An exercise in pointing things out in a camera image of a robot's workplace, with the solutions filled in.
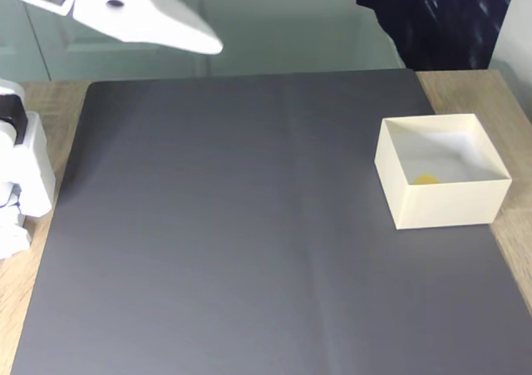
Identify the white open box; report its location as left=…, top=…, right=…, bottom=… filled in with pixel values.
left=373, top=113, right=513, bottom=231

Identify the dark grey table mat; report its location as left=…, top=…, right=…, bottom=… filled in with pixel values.
left=10, top=70, right=532, bottom=375

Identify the dark hanging cloth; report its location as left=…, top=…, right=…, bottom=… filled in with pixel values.
left=356, top=0, right=520, bottom=72

